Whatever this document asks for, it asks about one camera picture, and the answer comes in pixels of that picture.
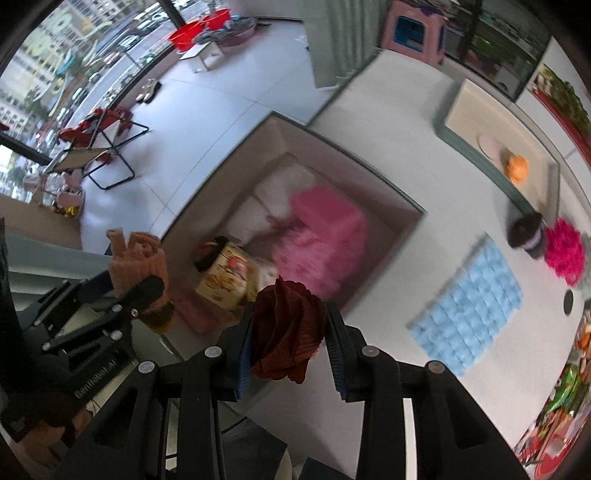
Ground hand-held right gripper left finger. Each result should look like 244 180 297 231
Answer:
51 314 257 480

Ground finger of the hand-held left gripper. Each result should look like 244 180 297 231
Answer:
117 275 166 319
34 270 114 325

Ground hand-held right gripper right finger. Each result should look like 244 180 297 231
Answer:
324 302 532 480

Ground peach knit sock roll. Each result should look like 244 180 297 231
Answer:
106 228 175 334

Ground small pink sponge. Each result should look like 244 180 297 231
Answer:
172 288 232 334

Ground dark red scrunchie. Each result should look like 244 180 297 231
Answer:
251 276 327 387

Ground pink red black sock roll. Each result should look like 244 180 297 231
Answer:
192 236 232 273

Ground yellow cartoon printed packet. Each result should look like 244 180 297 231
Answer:
196 243 260 308

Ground pink fluffy chenille cloth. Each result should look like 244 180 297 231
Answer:
271 231 358 297

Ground large pink sponge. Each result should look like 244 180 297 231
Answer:
290 184 371 261

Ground white towel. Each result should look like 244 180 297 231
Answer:
230 161 320 251

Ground large grey box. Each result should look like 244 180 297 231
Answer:
158 113 426 335

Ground black folding chair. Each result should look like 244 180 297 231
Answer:
45 107 150 191

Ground pair of pale shoes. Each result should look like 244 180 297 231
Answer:
136 79 163 103

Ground pile of colourful packets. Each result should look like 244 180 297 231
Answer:
512 318 591 480

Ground small white stool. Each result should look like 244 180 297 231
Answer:
179 41 227 73

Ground magenta fluffy yarn bundle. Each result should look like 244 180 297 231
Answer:
543 217 585 281

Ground red plastic basin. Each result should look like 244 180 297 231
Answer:
168 23 203 49
201 8 231 30

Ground orange fabric flower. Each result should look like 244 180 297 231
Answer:
504 155 529 184

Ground round pink pad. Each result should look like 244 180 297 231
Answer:
477 133 509 161

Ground pink basin with clothes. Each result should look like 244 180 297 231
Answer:
203 16 260 47

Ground shallow grey box lid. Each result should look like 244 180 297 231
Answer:
433 78 563 219

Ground pale green curtain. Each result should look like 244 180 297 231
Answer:
313 0 385 89

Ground pink plastic stool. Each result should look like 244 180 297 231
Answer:
380 0 447 66

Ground green potted plant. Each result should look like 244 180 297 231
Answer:
539 64 591 136

